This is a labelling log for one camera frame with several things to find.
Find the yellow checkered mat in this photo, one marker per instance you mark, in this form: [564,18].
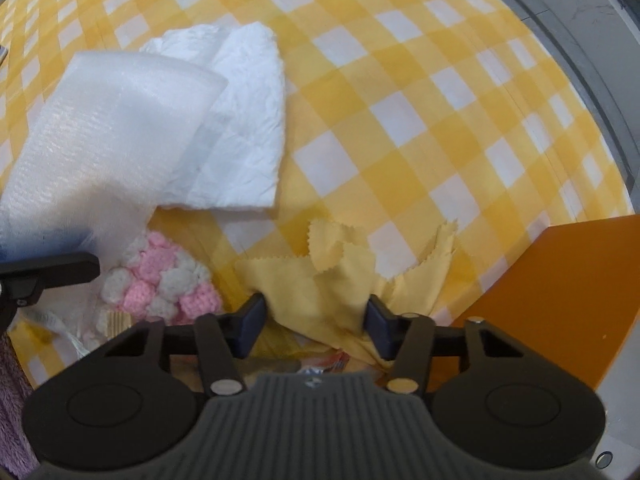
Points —
[400,85]

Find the clear plastic packet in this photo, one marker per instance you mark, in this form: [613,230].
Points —
[320,360]

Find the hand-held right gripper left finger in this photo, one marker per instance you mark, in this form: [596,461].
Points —
[249,327]

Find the purple fluffy rug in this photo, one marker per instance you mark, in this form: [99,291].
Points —
[12,410]

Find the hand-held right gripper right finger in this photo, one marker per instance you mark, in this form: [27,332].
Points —
[381,330]

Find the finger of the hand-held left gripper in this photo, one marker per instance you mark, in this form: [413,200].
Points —
[40,245]
[50,272]

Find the pink and white crochet piece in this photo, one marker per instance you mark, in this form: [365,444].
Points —
[150,280]

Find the yellow cloth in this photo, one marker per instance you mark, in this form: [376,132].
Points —
[320,290]

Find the white paper towel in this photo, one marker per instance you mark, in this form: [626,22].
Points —
[245,135]

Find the orange cardboard box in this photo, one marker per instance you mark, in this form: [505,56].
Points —
[550,300]

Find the white foam sheet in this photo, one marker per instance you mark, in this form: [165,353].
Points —
[100,135]

